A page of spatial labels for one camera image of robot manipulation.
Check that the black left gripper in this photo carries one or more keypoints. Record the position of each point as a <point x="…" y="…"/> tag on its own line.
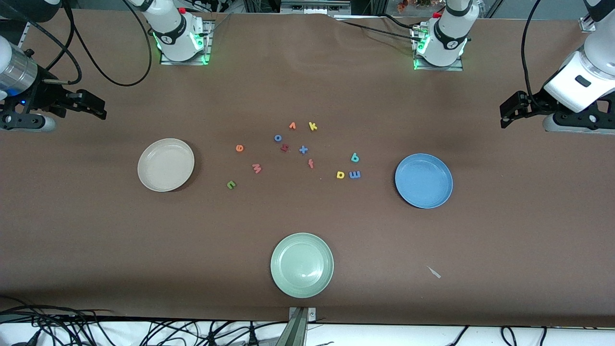
<point x="536" y="102"/>

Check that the pale green plate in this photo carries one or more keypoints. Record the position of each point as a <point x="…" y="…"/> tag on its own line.
<point x="301" y="265"/>

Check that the beige brown plate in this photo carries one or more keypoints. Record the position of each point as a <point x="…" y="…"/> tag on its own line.
<point x="166" y="165"/>

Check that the blue foam letter m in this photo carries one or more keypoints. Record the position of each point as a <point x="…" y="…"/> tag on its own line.
<point x="354" y="175"/>

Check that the teal foam letter p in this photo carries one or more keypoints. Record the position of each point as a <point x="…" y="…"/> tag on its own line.
<point x="354" y="158"/>

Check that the pink foam letter w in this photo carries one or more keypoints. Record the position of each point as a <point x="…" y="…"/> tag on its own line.
<point x="257" y="168"/>

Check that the grey metal box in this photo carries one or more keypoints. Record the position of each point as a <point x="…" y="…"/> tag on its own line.
<point x="312" y="6"/>

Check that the aluminium table rail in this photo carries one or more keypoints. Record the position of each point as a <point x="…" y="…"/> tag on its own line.
<point x="587" y="25"/>

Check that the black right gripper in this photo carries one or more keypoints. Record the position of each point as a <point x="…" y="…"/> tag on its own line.
<point x="47" y="93"/>

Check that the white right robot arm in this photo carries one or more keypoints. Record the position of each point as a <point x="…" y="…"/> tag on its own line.
<point x="178" y="33"/>

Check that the blue plate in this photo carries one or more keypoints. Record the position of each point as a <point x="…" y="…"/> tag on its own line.
<point x="424" y="181"/>

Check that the small white tape scrap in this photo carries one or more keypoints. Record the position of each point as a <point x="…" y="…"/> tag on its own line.
<point x="435" y="273"/>

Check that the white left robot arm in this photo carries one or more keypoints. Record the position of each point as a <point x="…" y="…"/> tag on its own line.
<point x="447" y="38"/>

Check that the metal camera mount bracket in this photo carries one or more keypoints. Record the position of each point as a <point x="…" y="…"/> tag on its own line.
<point x="295" y="331"/>

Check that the green foam letter n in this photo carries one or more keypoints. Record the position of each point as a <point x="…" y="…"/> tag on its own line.
<point x="231" y="182"/>

